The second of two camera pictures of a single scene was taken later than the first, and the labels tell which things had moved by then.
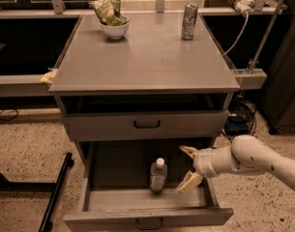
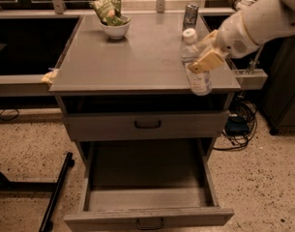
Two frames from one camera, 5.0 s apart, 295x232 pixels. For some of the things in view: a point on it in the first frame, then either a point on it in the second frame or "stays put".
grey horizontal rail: [20, 86] stays put
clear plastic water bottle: [159, 176] → [200, 82]
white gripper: [203, 162] → [234, 39]
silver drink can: [190, 15] stays put
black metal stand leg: [1, 184] stays put
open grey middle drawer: [115, 195] stays put
